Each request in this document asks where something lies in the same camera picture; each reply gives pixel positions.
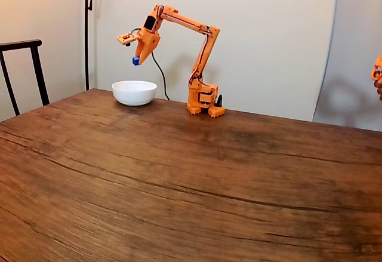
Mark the blue cube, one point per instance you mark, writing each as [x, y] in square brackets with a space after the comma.
[136, 61]

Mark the white bowl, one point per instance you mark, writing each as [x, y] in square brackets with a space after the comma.
[134, 93]

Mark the person's hand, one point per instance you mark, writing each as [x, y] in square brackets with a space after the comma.
[379, 87]

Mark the black floor lamp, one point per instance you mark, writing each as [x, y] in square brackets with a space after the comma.
[86, 50]

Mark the black table clamp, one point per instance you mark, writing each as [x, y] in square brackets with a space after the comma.
[220, 101]

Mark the black wooden chair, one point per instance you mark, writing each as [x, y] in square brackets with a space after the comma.
[35, 65]

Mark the white backdrop sheet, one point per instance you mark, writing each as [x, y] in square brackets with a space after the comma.
[268, 35]

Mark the orange gripper camera mount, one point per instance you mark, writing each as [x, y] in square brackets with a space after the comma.
[126, 38]

